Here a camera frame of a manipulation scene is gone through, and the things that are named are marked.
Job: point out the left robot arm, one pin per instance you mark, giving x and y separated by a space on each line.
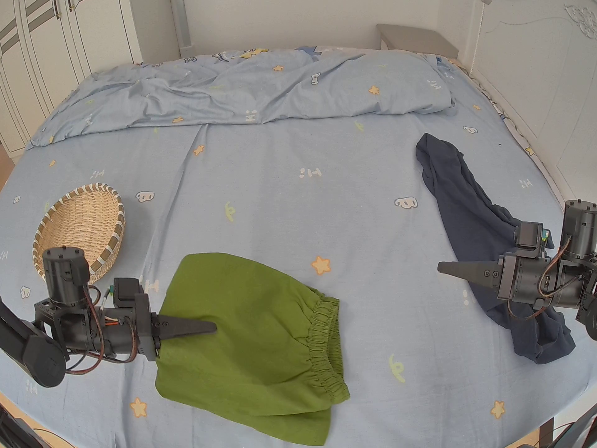
65 273

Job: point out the pale blue quilt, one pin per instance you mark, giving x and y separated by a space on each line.
280 91

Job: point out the green shorts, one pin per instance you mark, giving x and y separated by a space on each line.
242 325

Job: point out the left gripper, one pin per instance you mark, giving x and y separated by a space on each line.
121 339

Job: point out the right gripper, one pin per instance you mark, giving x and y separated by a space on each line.
527 280

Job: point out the dark blue garment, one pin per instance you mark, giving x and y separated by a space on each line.
454 189

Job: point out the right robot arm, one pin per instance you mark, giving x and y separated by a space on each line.
578 231

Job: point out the grey bedside table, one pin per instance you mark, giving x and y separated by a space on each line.
410 38

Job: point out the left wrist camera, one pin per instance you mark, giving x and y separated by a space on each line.
127 292

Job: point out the round woven basket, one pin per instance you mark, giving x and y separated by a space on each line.
79 222

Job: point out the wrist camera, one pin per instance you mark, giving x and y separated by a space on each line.
127 292
529 236

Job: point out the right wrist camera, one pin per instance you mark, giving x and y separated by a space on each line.
529 236

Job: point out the white wardrobe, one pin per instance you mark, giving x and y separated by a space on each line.
56 54

